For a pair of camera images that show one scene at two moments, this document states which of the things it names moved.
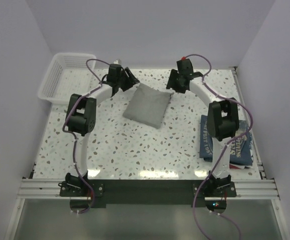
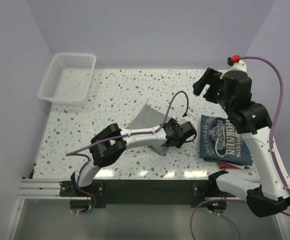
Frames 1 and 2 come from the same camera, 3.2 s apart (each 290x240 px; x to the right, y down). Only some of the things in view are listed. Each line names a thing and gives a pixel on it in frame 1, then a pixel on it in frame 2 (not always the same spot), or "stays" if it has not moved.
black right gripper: [173, 73] -> [207, 78]
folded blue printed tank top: [241, 149] stays
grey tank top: [147, 105] -> [149, 117]
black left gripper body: [119, 80] -> [173, 122]
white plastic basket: [67, 74] stays
